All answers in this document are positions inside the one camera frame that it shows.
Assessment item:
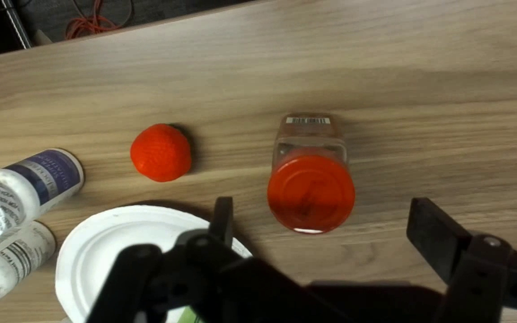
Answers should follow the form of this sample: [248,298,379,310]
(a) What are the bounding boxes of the brown spice bottle red lid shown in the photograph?
[266,113,358,237]

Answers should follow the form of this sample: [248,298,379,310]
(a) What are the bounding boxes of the blue sponge box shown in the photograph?
[180,307,205,323]

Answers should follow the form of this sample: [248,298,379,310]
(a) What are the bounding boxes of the orange cable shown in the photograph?
[63,0,137,41]

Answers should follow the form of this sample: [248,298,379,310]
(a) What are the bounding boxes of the white pill bottle grey label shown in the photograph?
[0,219,58,317]

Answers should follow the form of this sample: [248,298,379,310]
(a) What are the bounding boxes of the white pill bottle blue label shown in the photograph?
[0,147,87,242]

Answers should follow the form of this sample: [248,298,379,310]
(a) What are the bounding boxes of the red tomato ball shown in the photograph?
[130,122,194,183]

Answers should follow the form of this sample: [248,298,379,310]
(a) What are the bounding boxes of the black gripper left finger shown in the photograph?
[209,195,238,247]

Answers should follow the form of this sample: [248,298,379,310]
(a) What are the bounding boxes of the white paper plate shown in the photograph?
[54,204,256,323]

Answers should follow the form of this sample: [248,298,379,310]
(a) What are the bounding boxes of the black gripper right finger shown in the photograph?
[406,195,475,285]

